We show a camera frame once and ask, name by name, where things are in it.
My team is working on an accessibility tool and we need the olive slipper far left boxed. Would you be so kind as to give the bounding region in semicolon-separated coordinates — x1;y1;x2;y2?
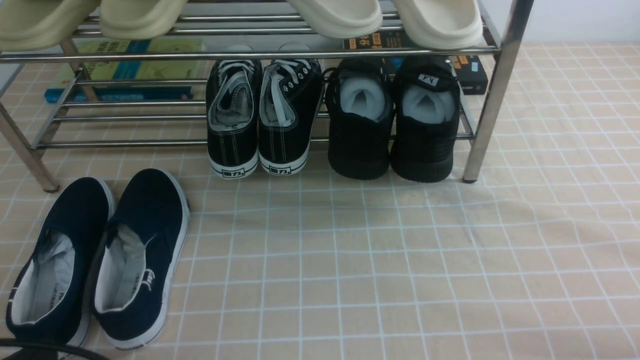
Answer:
0;0;101;52

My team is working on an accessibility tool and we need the green yellow book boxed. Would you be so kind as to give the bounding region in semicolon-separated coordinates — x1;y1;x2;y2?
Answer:
77;38;206;88

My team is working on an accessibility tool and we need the black suede sneaker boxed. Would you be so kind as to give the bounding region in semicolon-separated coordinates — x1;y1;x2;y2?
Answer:
390;55;461;183
324;57;394;181

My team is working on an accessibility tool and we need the silver metal shoe rack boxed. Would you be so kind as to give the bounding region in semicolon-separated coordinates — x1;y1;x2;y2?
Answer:
1;0;534;193

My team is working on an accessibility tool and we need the black suede right sneaker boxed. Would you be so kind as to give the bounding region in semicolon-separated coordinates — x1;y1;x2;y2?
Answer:
390;55;461;183

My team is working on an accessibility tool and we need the cream slipper far right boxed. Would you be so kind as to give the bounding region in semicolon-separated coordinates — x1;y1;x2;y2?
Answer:
393;0;483;50

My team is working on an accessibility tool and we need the black canvas sneaker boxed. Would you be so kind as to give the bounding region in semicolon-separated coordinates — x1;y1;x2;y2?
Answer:
205;59;263;180
258;58;325;177

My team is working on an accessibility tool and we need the black suede left sneaker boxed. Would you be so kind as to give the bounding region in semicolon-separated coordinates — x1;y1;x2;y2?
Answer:
324;57;394;181

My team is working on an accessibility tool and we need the black cable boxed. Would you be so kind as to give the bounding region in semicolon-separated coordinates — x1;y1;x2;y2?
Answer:
0;338;110;360

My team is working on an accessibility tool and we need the black canvas sneaker left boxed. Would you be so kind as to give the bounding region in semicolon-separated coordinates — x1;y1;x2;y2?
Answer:
205;59;263;180

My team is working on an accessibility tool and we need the olive slipper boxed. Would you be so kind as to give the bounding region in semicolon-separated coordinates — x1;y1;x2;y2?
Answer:
99;0;188;40
0;0;101;52

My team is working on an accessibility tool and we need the black orange book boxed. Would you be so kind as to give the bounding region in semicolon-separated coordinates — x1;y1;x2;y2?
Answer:
342;30;489;96

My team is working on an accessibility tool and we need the cream slipper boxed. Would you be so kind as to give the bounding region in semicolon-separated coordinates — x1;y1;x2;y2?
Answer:
393;0;483;50
288;0;383;39

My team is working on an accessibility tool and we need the beige checkered cloth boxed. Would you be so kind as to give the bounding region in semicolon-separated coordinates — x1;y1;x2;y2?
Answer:
0;42;640;360

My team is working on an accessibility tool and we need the black canvas sneaker right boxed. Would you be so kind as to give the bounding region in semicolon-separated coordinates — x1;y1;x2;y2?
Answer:
258;58;325;177

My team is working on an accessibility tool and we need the navy slip-on shoe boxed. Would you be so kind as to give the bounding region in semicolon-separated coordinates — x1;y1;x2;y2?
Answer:
6;177;115;347
93;168;190;351

